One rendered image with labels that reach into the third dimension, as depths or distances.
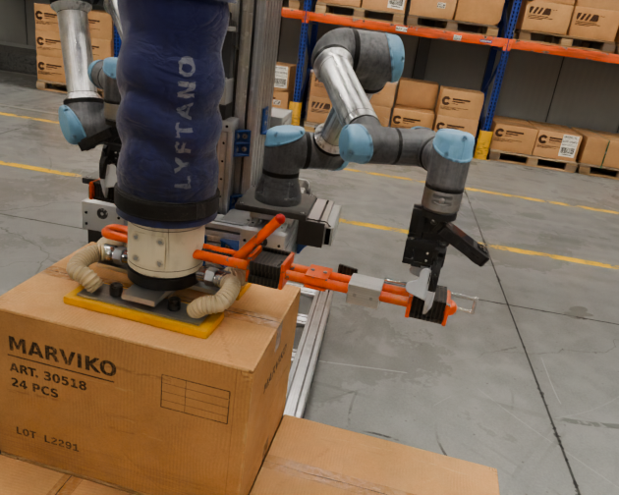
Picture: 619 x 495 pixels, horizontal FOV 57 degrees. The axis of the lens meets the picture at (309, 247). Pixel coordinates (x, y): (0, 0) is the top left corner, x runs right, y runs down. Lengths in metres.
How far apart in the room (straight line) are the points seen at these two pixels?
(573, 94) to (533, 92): 0.60
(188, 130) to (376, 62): 0.54
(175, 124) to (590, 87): 9.21
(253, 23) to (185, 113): 0.81
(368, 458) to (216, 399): 0.55
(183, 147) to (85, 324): 0.42
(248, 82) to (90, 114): 0.50
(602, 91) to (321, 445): 9.01
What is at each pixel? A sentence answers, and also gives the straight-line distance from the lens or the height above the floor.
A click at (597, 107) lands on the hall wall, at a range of 10.17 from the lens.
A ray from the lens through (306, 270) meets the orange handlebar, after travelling 1.26.
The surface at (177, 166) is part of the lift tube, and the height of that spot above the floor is 1.29.
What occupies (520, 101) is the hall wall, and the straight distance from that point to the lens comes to 9.87.
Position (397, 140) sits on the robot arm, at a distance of 1.15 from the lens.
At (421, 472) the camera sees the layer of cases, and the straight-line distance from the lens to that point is 1.61.
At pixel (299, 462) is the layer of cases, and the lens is 1.56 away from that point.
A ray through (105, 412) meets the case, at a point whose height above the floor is 0.75.
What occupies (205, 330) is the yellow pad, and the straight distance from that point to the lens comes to 1.22.
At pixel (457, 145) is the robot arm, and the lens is 1.09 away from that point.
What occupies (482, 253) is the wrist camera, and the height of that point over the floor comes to 1.21.
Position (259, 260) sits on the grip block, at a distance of 1.25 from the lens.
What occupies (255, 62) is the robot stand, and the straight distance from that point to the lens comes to 1.92.
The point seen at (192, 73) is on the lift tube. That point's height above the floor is 1.47.
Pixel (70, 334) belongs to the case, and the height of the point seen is 0.93.
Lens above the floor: 1.60
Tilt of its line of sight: 22 degrees down
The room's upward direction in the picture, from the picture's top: 8 degrees clockwise
